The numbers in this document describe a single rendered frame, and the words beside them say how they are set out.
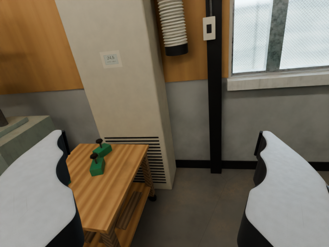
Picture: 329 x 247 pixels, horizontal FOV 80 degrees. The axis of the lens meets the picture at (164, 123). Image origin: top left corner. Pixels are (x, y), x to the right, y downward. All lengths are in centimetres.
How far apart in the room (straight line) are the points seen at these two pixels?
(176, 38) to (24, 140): 130
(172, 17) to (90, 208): 113
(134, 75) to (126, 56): 12
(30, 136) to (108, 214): 101
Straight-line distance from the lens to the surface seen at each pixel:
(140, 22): 124
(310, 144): 197
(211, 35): 139
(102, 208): 109
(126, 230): 141
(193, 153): 187
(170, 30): 132
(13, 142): 174
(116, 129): 153
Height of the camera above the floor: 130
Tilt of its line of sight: 28 degrees down
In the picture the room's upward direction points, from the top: 9 degrees counter-clockwise
